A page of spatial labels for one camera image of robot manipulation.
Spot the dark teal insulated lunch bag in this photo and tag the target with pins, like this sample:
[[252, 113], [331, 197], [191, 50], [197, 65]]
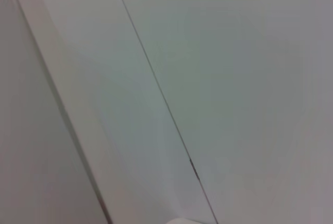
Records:
[[180, 221]]

